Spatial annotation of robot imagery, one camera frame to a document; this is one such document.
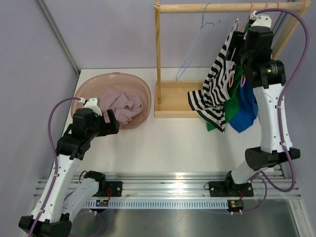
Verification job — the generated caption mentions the pink tank top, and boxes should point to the pink tank top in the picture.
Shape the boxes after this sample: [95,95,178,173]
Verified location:
[99,89,143,125]

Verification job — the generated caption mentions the light blue wire hanger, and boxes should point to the light blue wire hanger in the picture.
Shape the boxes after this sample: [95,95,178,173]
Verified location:
[175,2,221,81]

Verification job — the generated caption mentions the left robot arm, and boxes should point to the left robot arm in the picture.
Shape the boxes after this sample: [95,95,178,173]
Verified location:
[18,108,119,237]

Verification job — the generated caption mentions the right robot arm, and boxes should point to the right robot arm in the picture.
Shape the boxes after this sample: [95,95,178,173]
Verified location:
[208,26,301,198]

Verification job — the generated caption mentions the pink hanger under green top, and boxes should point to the pink hanger under green top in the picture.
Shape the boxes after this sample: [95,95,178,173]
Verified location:
[240,2,254,87]

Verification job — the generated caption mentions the pink hanger under striped top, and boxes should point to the pink hanger under striped top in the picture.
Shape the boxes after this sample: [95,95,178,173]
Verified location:
[229,2,254,87]

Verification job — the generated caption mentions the green tank top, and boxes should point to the green tank top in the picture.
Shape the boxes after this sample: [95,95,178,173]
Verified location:
[202,60,242,132]

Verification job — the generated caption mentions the black white striped tank top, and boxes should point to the black white striped tank top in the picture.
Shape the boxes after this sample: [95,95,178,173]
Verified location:
[188,19,240,132]

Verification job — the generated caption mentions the blue tank top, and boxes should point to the blue tank top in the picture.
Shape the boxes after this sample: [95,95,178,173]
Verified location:
[230,80,259,133]

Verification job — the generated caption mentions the pink plastic basin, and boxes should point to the pink plastic basin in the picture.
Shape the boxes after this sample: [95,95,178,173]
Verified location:
[75,72,152,129]

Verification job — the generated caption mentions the wooden clothes rack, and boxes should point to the wooden clothes rack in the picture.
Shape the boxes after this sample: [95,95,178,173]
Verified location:
[154,0,312,118]

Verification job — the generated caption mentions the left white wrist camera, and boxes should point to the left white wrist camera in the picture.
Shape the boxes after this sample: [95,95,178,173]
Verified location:
[79,97,102,116]

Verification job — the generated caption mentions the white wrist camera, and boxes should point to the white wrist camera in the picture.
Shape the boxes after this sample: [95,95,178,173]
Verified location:
[79,97,102,116]
[249,10,272,30]

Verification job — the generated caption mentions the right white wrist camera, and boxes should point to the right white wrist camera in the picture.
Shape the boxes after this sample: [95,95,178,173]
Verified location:
[249,10,272,30]

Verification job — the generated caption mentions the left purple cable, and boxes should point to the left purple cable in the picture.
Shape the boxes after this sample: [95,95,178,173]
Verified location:
[27,97,106,237]

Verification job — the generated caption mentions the aluminium rail frame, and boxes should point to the aluminium rail frame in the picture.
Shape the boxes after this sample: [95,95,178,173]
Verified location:
[33,171,302,199]

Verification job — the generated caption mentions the white slotted cable duct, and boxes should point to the white slotted cable duct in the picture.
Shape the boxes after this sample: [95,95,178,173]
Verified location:
[83,199,228,209]

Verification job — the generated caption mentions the left corner aluminium post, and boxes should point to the left corner aluminium post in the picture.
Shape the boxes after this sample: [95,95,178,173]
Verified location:
[35,0,80,76]

